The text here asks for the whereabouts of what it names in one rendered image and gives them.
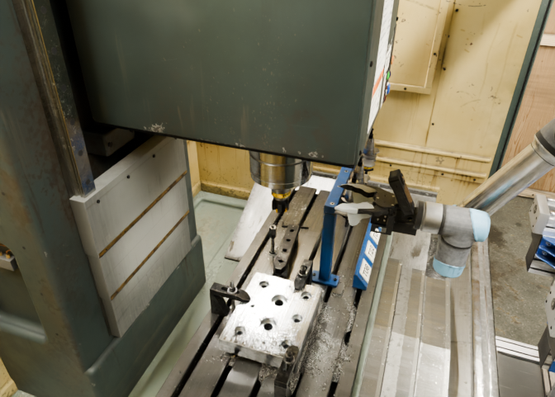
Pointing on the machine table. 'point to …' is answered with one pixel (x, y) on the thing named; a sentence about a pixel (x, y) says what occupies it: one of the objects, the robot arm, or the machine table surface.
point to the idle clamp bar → (286, 251)
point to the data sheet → (385, 27)
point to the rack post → (326, 252)
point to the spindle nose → (278, 171)
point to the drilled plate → (248, 347)
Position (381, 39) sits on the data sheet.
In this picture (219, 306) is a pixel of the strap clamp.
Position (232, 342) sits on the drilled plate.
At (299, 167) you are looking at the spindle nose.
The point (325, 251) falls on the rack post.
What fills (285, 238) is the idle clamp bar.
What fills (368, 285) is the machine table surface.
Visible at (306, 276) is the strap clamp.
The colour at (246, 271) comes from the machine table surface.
